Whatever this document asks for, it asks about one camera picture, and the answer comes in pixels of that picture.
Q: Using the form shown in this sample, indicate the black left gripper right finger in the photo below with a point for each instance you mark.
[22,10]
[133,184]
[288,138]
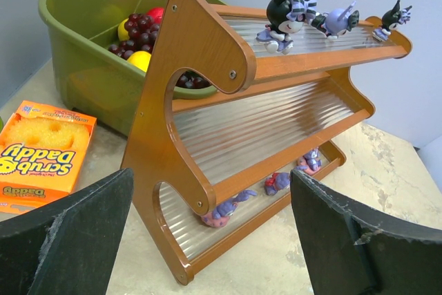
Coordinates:
[351,248]

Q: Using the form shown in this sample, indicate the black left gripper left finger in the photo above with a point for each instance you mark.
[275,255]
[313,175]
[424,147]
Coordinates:
[68,246]

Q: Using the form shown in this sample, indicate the purple bunny pink base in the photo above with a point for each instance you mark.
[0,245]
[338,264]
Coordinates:
[310,162]

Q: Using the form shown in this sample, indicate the purple bunny red bow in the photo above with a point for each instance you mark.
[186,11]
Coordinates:
[277,182]

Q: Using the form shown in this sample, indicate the purple figure pink donut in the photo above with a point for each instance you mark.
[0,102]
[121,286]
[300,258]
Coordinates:
[220,216]

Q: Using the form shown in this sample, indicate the orange three-tier ribbed shelf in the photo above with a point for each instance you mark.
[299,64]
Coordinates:
[218,114]

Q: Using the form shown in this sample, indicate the purple figure dark wings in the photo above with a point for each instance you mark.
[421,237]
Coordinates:
[337,22]

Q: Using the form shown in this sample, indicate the black figure toy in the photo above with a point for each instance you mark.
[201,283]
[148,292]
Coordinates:
[391,20]

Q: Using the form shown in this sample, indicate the black-headed purple striped figure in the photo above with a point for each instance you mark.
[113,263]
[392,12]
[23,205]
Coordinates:
[286,17]

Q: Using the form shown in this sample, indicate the orange snack box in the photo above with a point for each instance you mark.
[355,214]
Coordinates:
[42,151]

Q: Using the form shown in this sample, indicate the yellow plastic lemon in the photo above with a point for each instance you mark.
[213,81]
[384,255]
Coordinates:
[140,59]

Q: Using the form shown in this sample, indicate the yellow lemon behind grapes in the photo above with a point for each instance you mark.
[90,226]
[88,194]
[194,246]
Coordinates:
[122,32]

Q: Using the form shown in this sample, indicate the dark purple grape bunch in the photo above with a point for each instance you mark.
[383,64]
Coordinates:
[143,36]

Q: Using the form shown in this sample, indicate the green plastic bin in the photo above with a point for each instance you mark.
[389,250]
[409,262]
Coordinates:
[88,77]

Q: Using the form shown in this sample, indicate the red dragon fruit toy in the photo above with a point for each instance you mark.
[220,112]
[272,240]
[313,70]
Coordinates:
[156,14]

